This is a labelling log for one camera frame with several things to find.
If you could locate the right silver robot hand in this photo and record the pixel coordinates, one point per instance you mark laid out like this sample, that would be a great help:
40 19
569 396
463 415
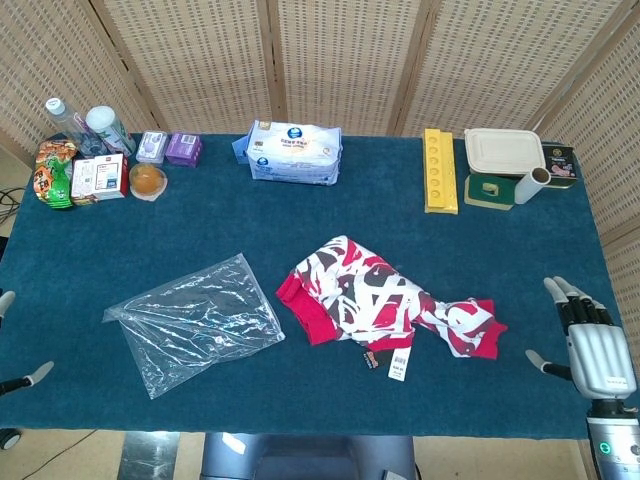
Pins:
600 355

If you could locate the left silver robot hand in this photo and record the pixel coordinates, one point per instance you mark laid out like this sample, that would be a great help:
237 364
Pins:
20 382

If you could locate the clear plastic bag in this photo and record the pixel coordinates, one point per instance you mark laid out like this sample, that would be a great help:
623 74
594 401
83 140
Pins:
200 325

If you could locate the red white patterned garment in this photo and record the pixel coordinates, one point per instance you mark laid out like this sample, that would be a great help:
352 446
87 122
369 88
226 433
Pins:
370 300

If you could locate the orange green snack bag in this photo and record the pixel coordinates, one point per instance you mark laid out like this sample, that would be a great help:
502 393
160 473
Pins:
52 175

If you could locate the black caster wheel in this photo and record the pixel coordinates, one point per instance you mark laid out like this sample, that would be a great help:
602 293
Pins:
9 439

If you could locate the grey metal table leg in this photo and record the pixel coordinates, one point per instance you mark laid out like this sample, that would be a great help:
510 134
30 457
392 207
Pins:
150 457

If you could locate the white paper roll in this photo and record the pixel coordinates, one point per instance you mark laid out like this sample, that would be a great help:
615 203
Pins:
530 187

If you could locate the dark blue table cloth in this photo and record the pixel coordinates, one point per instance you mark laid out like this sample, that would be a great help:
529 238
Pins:
450 240

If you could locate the black food tin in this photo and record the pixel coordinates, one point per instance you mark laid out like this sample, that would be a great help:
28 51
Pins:
562 165

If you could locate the green gold tin box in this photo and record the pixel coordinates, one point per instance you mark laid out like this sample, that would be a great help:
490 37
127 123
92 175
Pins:
490 192

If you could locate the white red carton box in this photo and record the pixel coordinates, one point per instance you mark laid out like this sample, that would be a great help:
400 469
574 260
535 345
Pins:
97 177

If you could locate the beige lidded lunch box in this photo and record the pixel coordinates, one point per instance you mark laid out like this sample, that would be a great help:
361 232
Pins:
502 150

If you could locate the yellow block with holes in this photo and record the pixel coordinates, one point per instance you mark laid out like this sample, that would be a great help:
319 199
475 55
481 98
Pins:
440 172

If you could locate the clear plastic water bottle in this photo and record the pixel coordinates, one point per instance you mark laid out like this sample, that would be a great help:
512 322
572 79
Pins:
65 122

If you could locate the pale purple clear pack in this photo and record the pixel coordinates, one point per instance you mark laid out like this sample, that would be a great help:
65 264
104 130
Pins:
151 147

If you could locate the purple small box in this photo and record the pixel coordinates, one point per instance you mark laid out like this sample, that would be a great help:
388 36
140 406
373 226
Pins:
183 149

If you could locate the grey robot torso base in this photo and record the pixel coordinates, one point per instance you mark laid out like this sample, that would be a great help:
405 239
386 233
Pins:
310 457

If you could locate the white blue tissue pack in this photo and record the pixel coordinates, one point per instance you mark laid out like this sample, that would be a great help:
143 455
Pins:
295 152

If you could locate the woven rattan folding screen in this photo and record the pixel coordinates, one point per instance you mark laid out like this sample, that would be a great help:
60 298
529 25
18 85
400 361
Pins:
340 60

